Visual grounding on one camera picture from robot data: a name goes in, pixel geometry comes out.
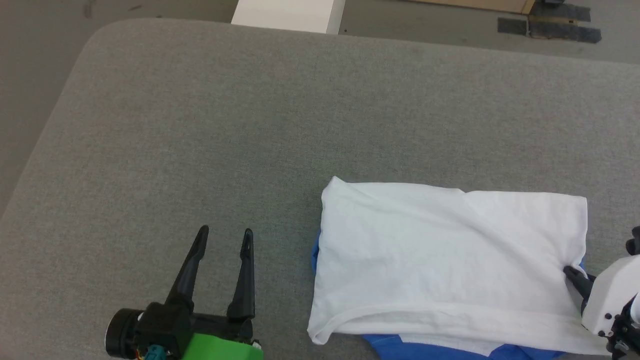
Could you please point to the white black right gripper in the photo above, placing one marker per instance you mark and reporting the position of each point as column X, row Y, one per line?
column 612, row 295

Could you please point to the blue and white t-shirt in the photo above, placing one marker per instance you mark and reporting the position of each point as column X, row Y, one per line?
column 425, row 260

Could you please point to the black floor mat piece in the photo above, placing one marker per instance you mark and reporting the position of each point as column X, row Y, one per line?
column 560, row 11

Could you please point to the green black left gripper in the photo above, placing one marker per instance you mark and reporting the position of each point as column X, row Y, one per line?
column 220, row 347

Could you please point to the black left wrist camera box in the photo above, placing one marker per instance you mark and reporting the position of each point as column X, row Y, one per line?
column 165, row 325

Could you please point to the wood framed grid fence panel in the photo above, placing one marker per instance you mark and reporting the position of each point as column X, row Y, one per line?
column 480, row 4

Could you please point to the white rectangular box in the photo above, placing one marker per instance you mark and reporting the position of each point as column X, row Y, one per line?
column 287, row 14

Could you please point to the long black tape patch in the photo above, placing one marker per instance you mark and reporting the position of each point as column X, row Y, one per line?
column 565, row 32

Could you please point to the small black tape patch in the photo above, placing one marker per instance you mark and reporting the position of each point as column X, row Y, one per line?
column 512, row 26

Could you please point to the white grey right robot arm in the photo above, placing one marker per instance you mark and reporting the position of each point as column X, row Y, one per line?
column 627, row 335

